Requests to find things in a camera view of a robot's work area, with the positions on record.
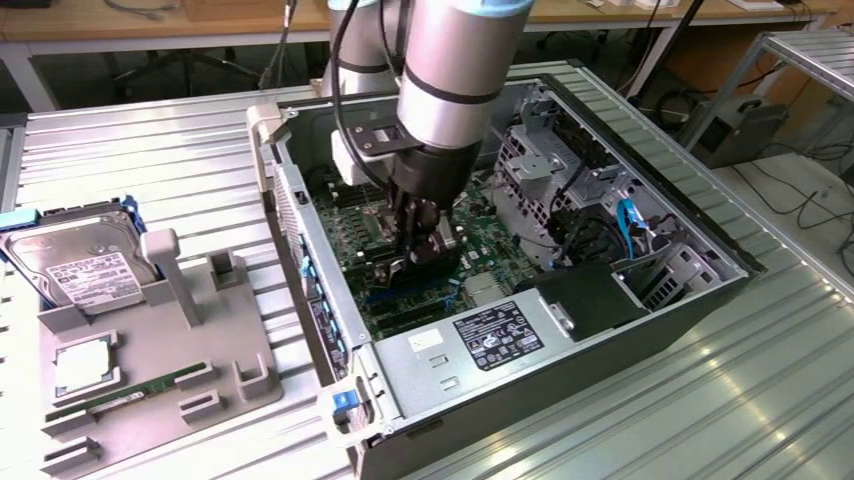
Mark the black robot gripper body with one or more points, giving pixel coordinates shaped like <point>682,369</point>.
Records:
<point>434,170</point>

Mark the black graphics card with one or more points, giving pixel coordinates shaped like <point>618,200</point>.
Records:
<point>434,272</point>

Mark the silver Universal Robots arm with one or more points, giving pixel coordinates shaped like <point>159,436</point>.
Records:
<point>454,60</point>

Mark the thin locking lever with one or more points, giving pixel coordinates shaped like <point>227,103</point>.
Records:
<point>367,197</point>

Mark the green motherboard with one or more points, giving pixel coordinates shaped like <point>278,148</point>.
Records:
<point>494,250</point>

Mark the black RAM slot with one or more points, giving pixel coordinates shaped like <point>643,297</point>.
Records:
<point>337,187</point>

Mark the blue expansion slot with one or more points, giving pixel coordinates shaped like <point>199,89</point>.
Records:
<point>381,297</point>

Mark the metal disk bay cage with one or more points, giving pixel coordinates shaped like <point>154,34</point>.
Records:
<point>534,170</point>

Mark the black expansion slot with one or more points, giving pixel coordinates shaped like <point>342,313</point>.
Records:
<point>407,312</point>

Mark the silver chipset heatsink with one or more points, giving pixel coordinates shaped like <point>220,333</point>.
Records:
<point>483,292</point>

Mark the grey power supply unit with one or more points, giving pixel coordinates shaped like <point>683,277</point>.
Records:
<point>467,365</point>

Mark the blue case latch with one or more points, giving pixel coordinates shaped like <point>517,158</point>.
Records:
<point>342,402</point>

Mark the black chair base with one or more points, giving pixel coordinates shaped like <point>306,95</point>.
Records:
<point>200,60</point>

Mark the open black PC case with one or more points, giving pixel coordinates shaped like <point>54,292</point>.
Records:
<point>601,380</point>

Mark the grey parts rack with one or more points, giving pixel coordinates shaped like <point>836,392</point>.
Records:
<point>167,360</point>

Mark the wooden desk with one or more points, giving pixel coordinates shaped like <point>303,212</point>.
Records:
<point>200,20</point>

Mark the black box on floor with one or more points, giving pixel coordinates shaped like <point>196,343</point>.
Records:
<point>748,130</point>

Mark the hard disk in blue caddy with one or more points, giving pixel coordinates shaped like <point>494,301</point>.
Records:
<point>74,255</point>

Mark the green RAM stick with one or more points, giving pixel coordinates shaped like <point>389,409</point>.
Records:
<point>147,390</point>

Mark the silver CPU chip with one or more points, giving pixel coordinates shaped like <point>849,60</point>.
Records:
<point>83,367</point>

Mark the metal slat side table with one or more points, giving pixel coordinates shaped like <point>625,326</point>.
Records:
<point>814,55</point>

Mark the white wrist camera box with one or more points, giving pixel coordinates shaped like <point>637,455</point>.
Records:
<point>363,160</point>

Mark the black plastic air duct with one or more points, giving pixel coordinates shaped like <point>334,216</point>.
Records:
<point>581,300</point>

